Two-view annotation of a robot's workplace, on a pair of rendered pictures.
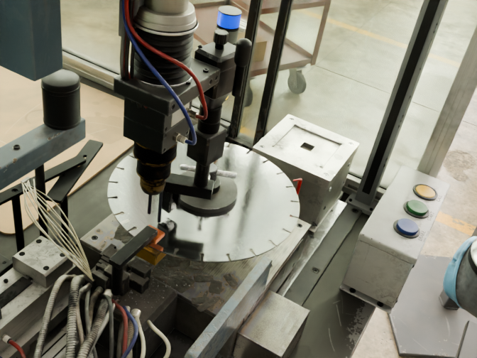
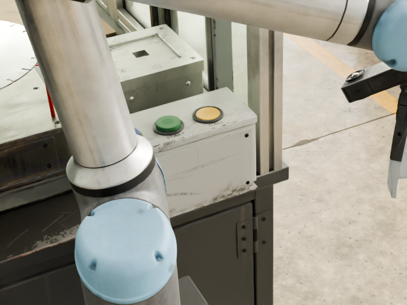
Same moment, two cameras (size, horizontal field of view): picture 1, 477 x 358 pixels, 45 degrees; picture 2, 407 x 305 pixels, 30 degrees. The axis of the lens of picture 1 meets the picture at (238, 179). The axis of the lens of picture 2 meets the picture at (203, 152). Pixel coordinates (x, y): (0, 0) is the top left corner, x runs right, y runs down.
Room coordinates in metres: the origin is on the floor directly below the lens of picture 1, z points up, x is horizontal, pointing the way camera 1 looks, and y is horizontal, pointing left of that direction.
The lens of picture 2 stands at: (0.21, -1.10, 1.54)
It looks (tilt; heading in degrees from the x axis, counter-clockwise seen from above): 34 degrees down; 44
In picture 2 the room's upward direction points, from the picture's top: 4 degrees counter-clockwise
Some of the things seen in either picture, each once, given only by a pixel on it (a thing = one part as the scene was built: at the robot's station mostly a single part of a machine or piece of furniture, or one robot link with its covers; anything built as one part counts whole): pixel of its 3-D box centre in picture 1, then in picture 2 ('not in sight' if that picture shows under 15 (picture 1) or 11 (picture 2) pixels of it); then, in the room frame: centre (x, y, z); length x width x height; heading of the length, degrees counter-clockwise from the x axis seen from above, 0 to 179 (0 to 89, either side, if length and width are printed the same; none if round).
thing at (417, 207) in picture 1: (416, 209); (168, 126); (0.91, -0.35, 0.90); 0.04 x 0.04 x 0.02
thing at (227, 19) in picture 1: (228, 18); not in sight; (1.09, 0.08, 1.14); 0.05 x 0.04 x 0.03; 67
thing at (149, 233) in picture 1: (135, 258); not in sight; (0.60, 0.13, 0.95); 0.10 x 0.03 x 0.07; 157
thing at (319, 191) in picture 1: (300, 172); (144, 87); (1.07, -0.13, 0.82); 0.18 x 0.18 x 0.15; 67
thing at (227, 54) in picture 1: (211, 100); not in sight; (0.71, 0.06, 1.17); 0.06 x 0.05 x 0.20; 148
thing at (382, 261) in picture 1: (397, 234); (168, 160); (0.92, -0.34, 0.82); 0.28 x 0.11 x 0.15; 157
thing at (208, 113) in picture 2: (424, 194); (208, 118); (0.98, -0.38, 0.89); 0.04 x 0.04 x 0.02
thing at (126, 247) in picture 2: not in sight; (128, 266); (0.64, -0.55, 0.91); 0.13 x 0.12 x 0.14; 49
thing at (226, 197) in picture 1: (206, 186); not in sight; (0.78, 0.05, 0.96); 0.11 x 0.11 x 0.03
